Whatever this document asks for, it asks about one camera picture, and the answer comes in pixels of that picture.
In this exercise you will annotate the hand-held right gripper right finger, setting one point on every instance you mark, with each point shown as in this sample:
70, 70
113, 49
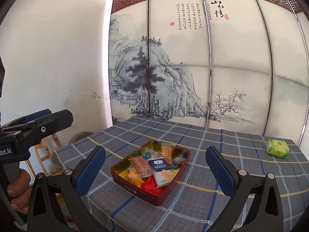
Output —
219, 171

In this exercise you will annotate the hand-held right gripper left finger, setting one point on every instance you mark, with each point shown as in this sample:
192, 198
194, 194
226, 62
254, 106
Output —
91, 169

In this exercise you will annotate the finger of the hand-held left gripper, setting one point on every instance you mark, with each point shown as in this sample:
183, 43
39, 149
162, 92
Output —
55, 123
38, 114

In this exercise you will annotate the red tin box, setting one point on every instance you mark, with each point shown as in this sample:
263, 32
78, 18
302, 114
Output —
130, 188

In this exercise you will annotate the blue cracker packet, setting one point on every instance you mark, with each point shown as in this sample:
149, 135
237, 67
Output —
160, 174

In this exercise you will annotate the clear bag of fried snacks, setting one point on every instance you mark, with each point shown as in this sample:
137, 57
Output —
167, 153

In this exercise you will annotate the person's left hand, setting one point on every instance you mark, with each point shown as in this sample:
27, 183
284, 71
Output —
21, 181

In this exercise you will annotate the wooden stool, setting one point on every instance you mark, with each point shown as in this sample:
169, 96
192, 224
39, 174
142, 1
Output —
44, 149

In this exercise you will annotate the grey plaid tablecloth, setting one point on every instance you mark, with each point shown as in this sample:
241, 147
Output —
217, 137

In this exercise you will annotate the small blue-ended cookie packet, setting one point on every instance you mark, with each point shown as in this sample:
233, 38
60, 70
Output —
179, 162

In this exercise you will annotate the yellow-orange snack packet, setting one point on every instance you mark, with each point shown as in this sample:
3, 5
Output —
134, 177

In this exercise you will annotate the clear orange snack packet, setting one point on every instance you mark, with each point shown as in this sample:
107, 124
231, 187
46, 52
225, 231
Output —
142, 165

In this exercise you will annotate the red snack packet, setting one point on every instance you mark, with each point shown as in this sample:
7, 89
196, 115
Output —
151, 186

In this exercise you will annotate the green tissue pack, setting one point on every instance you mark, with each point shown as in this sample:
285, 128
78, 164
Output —
277, 148

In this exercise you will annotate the painted folding screen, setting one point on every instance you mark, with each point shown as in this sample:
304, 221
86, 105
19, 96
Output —
229, 65

